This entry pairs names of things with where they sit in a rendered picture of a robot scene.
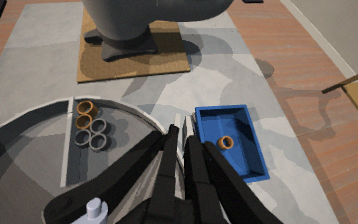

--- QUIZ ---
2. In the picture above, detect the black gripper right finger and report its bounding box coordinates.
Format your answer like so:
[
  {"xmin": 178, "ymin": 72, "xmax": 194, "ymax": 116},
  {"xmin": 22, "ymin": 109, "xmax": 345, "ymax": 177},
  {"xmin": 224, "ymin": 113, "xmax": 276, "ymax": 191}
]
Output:
[{"xmin": 182, "ymin": 115, "xmax": 284, "ymax": 224}]

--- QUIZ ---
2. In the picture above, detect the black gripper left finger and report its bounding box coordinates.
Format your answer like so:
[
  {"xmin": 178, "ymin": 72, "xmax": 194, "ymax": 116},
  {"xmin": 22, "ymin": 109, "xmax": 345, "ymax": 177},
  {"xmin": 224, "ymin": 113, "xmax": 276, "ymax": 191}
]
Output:
[{"xmin": 43, "ymin": 113, "xmax": 180, "ymax": 224}]

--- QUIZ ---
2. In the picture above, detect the bronze bushing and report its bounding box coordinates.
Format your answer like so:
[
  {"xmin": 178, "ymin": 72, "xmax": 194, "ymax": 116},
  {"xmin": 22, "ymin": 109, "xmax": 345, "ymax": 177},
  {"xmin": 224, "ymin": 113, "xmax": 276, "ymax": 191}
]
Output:
[
  {"xmin": 217, "ymin": 136, "xmax": 233, "ymax": 149},
  {"xmin": 75, "ymin": 114, "xmax": 95, "ymax": 130},
  {"xmin": 77, "ymin": 101, "xmax": 99, "ymax": 117}
]

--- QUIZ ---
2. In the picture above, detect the blue crate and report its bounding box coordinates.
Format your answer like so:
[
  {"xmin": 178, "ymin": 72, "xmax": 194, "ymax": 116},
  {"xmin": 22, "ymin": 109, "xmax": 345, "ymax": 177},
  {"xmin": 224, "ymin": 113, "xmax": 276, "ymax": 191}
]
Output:
[{"xmin": 192, "ymin": 104, "xmax": 270, "ymax": 183}]

